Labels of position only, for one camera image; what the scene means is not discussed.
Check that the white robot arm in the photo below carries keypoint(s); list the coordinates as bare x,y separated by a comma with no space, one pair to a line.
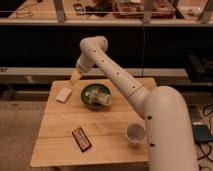
170,142

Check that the dark red chocolate bar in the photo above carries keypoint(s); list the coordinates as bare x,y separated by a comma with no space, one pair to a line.
81,139

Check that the black foot pedal box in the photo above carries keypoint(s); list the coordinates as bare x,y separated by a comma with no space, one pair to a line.
202,134

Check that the white plastic bottle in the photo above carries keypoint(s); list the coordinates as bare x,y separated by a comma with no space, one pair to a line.
100,98

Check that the dark phone on shelf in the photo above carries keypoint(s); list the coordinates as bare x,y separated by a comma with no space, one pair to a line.
79,9

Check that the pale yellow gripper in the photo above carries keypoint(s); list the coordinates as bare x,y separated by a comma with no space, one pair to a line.
75,76

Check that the wooden table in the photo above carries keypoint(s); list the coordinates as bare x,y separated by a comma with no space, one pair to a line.
105,129

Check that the white sponge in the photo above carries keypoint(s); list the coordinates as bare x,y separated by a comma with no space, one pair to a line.
63,95

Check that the red tray on shelf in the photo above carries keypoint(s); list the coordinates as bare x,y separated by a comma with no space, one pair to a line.
135,8

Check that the green bowl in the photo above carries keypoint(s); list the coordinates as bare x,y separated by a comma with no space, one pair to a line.
96,88

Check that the white cup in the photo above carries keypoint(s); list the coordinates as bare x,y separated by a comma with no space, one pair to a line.
135,134

